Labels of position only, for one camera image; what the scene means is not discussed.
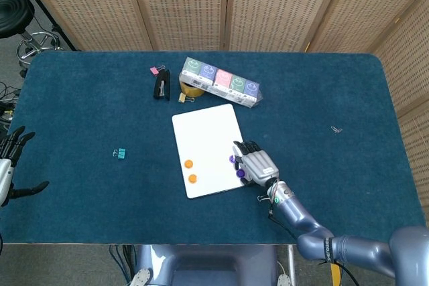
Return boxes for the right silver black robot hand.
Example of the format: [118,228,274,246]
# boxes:
[232,139,280,187]

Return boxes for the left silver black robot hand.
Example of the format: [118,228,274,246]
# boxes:
[0,126,50,206]

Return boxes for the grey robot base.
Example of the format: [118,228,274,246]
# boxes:
[129,244,296,286]

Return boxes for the white magnetic board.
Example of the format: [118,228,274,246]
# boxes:
[171,103,255,200]

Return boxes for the pocket tissue multipack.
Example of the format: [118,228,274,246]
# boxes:
[178,56,265,110]

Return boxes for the yellow tape roll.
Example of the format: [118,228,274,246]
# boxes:
[179,78,206,98]

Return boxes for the white table leg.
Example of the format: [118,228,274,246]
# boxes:
[287,244,296,286]

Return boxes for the blue felt table mat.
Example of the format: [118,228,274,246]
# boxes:
[0,50,428,246]

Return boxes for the black stapler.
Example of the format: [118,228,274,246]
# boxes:
[153,68,171,101]

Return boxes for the yellow vertical strip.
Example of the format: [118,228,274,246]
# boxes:
[330,263,342,286]

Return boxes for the black round stool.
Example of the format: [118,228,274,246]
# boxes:
[0,0,63,78]

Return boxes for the black slanted pole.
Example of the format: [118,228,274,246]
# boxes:
[9,0,80,52]

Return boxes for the woven folding screen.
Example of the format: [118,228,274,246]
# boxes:
[13,0,429,286]

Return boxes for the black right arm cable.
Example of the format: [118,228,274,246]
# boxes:
[267,195,300,239]

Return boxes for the floor cable bundle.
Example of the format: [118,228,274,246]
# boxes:
[0,81,21,133]

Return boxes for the black cables under table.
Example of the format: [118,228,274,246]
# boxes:
[109,244,135,286]

